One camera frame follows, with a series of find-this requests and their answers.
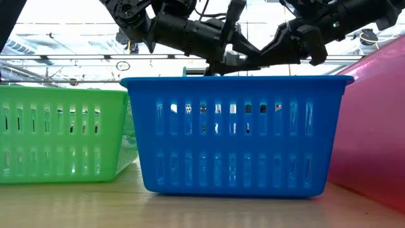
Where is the red plastic basket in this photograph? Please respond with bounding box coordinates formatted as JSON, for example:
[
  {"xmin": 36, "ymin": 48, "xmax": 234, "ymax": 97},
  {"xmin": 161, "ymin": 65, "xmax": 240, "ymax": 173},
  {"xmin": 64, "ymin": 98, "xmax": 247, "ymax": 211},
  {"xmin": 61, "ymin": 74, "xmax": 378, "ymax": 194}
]
[{"xmin": 327, "ymin": 34, "xmax": 405, "ymax": 213}]

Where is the black horizontal rail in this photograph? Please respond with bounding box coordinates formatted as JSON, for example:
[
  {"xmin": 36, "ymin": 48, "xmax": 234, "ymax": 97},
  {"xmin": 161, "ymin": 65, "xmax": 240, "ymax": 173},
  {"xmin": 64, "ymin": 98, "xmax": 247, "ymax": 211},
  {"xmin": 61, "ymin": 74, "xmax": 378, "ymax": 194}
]
[{"xmin": 0, "ymin": 54, "xmax": 365, "ymax": 61}]

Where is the blue plastic basket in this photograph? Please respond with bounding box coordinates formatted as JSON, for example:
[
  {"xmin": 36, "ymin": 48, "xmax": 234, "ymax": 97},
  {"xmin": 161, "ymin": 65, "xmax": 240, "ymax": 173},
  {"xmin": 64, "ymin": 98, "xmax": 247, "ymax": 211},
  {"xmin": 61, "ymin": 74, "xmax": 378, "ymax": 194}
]
[{"xmin": 119, "ymin": 75, "xmax": 355, "ymax": 199}]

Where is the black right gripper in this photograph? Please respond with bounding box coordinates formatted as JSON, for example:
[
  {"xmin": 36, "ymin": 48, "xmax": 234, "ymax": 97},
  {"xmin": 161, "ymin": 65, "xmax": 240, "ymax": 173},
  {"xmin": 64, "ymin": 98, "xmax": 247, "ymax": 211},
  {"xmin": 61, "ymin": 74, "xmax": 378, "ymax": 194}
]
[{"xmin": 259, "ymin": 15, "xmax": 349, "ymax": 67}]

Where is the green plastic basket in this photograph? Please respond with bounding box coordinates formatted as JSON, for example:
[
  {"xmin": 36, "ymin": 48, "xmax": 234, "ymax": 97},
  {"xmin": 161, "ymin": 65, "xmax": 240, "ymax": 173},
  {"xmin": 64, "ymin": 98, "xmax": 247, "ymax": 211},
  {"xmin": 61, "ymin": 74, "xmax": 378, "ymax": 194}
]
[{"xmin": 0, "ymin": 85, "xmax": 139, "ymax": 184}]

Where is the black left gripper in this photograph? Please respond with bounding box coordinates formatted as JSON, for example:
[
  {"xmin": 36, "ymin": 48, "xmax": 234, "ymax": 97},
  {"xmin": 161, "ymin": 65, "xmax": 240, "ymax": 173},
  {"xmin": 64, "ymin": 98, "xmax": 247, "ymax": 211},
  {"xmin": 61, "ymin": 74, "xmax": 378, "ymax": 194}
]
[{"xmin": 147, "ymin": 0, "xmax": 264, "ymax": 76}]

